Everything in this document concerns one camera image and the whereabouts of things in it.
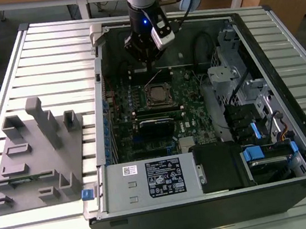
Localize grey power supply unit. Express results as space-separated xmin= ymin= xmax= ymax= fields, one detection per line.
xmin=93 ymin=150 xmax=205 ymax=215

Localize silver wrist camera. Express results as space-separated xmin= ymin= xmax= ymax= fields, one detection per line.
xmin=148 ymin=16 xmax=178 ymax=52

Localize black plastic disk bay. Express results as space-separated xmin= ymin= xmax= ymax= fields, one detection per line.
xmin=223 ymin=100 xmax=268 ymax=145

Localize orange and yellow wires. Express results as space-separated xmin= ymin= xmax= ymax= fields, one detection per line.
xmin=275 ymin=124 xmax=293 ymax=142

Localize silver chipset heatsink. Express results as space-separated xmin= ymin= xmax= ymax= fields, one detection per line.
xmin=178 ymin=134 xmax=198 ymax=149

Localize black PC case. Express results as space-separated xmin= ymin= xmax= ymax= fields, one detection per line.
xmin=55 ymin=0 xmax=306 ymax=229

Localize hard disk in blue carrier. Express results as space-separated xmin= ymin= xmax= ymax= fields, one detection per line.
xmin=240 ymin=138 xmax=306 ymax=186

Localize black graphics card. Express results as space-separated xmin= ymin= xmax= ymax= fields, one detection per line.
xmin=138 ymin=114 xmax=177 ymax=141

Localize black rating label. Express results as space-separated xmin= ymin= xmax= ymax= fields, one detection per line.
xmin=144 ymin=156 xmax=188 ymax=199

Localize grey parts rack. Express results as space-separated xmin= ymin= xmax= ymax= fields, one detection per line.
xmin=0 ymin=90 xmax=96 ymax=216

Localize green RAM stick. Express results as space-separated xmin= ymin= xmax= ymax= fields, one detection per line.
xmin=8 ymin=174 xmax=42 ymax=186

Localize looped black wire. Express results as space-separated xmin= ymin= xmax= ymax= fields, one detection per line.
xmin=190 ymin=29 xmax=219 ymax=67

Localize CPU socket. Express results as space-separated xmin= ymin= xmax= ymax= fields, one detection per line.
xmin=143 ymin=80 xmax=178 ymax=109

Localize green motherboard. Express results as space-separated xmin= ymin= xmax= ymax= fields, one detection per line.
xmin=100 ymin=54 xmax=225 ymax=166

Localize thick black wire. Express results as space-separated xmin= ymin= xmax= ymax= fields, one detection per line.
xmin=223 ymin=67 xmax=256 ymax=108

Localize blue case latch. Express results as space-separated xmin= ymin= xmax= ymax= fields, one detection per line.
xmin=81 ymin=188 xmax=95 ymax=201

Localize blue disk bay tab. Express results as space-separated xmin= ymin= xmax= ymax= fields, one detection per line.
xmin=249 ymin=121 xmax=262 ymax=140

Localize silver CPU chip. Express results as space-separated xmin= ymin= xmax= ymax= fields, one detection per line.
xmin=150 ymin=86 xmax=168 ymax=102

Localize silver metal drive cage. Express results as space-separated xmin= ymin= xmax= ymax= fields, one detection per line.
xmin=201 ymin=21 xmax=282 ymax=143

